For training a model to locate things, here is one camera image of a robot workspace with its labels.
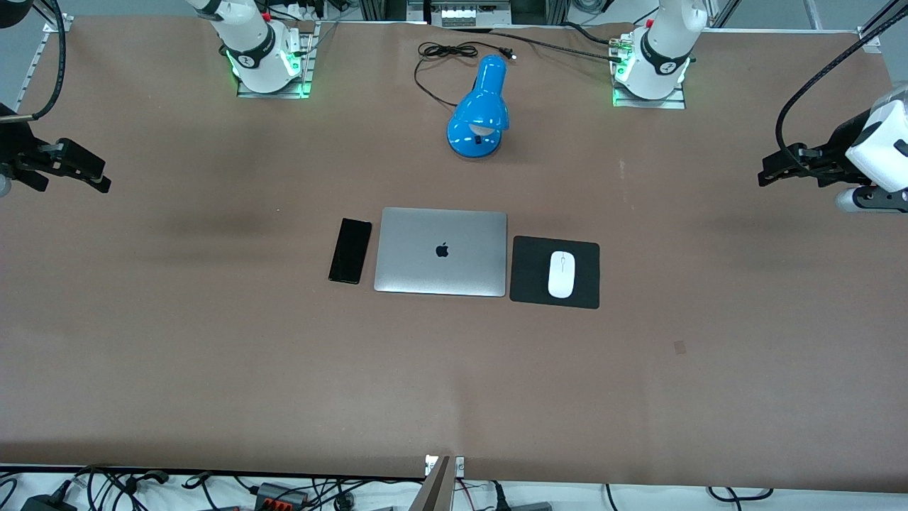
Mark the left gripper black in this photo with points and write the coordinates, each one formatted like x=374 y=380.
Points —
x=834 y=147

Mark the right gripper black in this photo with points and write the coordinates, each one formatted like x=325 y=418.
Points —
x=15 y=150

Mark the white computer mouse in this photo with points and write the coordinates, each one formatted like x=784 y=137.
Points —
x=561 y=275

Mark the black smartphone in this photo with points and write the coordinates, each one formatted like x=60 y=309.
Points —
x=350 y=250

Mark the black mouse pad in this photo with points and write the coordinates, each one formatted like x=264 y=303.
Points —
x=528 y=273

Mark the brown table cover sheet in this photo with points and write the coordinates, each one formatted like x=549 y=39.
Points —
x=213 y=390

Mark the blue desk lamp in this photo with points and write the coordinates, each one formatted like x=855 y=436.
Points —
x=481 y=106

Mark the black power adapter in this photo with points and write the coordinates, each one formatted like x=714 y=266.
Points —
x=46 y=502

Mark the white socket power strip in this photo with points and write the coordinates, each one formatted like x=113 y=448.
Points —
x=467 y=15

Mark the silver closed laptop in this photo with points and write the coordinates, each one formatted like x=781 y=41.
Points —
x=440 y=266

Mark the grey connector box orange levers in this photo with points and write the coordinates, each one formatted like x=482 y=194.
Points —
x=281 y=495

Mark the black power plug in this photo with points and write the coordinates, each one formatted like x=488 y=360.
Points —
x=500 y=497

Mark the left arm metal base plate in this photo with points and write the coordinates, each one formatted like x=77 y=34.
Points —
x=677 y=99

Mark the metal table corner bracket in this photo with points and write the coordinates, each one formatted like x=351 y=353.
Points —
x=58 y=23
x=870 y=39

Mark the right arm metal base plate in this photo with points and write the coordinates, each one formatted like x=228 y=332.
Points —
x=306 y=71

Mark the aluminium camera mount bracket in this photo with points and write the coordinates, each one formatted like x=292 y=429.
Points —
x=443 y=486

